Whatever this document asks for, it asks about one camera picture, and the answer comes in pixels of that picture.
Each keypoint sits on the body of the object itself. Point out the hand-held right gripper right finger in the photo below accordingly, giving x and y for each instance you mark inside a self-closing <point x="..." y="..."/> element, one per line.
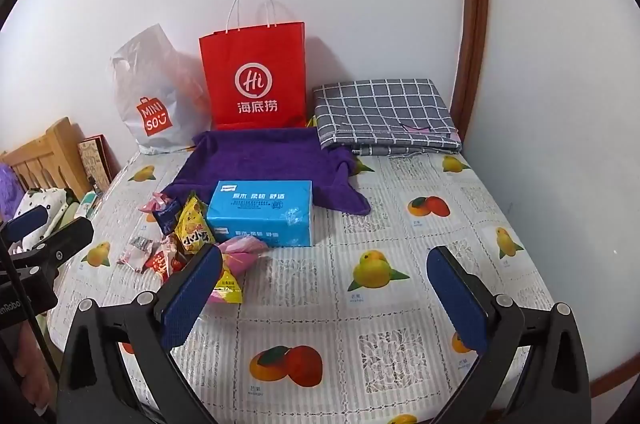
<point x="457" y="299"/>

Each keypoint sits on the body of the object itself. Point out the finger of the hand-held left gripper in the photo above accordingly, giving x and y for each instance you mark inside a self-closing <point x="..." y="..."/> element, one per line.
<point x="65" y="241"/>
<point x="30" y="220"/>

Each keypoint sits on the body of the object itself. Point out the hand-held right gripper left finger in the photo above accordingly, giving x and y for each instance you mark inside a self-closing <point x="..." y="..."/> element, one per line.
<point x="192" y="299"/>

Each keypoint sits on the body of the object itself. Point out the yellow triangular snack packet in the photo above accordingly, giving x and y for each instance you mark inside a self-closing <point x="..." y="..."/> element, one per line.
<point x="227" y="289"/>

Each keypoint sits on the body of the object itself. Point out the red snack packet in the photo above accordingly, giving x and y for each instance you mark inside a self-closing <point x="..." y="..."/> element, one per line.
<point x="162" y="264"/>

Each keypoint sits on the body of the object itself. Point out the pale pink snack packet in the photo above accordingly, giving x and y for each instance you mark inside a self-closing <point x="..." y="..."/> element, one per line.
<point x="150" y="206"/>

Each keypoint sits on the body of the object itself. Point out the white dotted cloth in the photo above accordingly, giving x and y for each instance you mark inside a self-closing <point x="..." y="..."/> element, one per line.
<point x="42" y="199"/>

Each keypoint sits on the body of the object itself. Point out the teal bottle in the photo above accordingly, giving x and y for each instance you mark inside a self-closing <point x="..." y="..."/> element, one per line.
<point x="89" y="204"/>

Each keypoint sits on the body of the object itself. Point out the wooden headboard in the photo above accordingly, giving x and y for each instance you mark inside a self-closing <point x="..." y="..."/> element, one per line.
<point x="45" y="154"/>

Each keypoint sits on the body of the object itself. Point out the pink crumpled snack packet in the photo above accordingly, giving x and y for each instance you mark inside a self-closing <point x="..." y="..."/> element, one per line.
<point x="242" y="249"/>

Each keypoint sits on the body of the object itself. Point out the white snack packet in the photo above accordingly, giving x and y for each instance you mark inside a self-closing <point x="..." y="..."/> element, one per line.
<point x="136" y="251"/>

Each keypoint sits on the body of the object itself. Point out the blue snack packet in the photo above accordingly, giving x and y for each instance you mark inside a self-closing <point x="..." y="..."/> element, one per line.
<point x="167" y="216"/>

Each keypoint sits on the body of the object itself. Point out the patterned book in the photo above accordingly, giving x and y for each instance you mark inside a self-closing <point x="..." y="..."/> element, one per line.
<point x="95" y="159"/>

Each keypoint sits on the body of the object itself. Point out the blue tissue pack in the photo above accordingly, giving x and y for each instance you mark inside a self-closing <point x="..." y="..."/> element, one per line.
<point x="260" y="214"/>

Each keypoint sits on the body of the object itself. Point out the fruit print table cover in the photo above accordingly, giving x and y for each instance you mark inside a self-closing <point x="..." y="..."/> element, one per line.
<point x="350" y="229"/>

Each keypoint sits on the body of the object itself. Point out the purple towel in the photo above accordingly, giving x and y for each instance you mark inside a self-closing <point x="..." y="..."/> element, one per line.
<point x="250" y="154"/>

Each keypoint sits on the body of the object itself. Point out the white plastic shopping bag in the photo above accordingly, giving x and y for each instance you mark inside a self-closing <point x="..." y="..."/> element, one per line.
<point x="150" y="94"/>

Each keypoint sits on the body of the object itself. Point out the grey checked folded cloth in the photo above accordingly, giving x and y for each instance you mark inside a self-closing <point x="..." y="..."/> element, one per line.
<point x="380" y="109"/>

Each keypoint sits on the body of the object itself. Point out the red paper bag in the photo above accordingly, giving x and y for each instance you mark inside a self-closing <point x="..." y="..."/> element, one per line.
<point x="250" y="54"/>

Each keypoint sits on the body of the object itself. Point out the brown wooden door frame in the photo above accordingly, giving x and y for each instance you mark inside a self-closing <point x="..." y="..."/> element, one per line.
<point x="475" y="4"/>

